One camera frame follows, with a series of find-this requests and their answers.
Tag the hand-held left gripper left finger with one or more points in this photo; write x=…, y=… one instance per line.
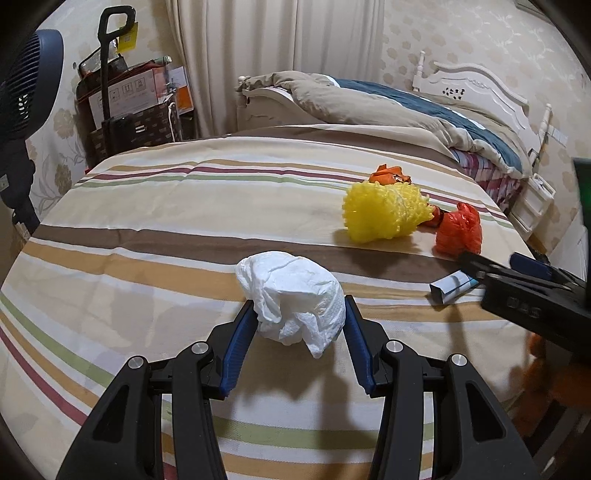
x=240, y=341

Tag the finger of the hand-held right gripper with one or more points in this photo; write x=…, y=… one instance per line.
x=531, y=265
x=482, y=265

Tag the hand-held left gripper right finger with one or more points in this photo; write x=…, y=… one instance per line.
x=359, y=344

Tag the white and teal carton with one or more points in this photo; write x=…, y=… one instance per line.
x=452, y=288

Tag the white tissue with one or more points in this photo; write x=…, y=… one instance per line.
x=291, y=300

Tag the person's right forearm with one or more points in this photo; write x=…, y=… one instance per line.
x=558, y=378

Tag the red plastic bag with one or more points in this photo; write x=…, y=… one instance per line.
x=459, y=230

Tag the white plastic drawer unit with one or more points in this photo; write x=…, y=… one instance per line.
x=531, y=205

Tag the plaid bed sheet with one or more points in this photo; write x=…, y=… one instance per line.
x=489, y=173

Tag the yellow foam net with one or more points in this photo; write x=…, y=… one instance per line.
x=383, y=212

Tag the orange crumpled wrapper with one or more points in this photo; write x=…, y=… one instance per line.
x=390, y=175

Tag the striped tablecloth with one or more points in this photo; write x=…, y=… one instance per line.
x=184, y=221

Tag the white bed headboard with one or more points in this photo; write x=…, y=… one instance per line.
x=485, y=85

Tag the beige and blue quilt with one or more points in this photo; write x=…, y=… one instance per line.
x=392, y=108

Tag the white bed footboard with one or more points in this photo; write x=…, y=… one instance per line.
x=268, y=108

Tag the orange and white box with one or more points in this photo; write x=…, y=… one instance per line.
x=182, y=92

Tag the cardboard box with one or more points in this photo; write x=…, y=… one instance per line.
x=131, y=92

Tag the cream curtain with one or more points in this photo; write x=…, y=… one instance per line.
x=277, y=60

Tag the black hand trolley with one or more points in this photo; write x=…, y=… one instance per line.
x=107, y=83

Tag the dark blue fan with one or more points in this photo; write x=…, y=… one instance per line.
x=23, y=106

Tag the yellow tag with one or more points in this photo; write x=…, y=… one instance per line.
x=128, y=39

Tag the white wall switch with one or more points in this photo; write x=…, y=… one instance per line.
x=557, y=136

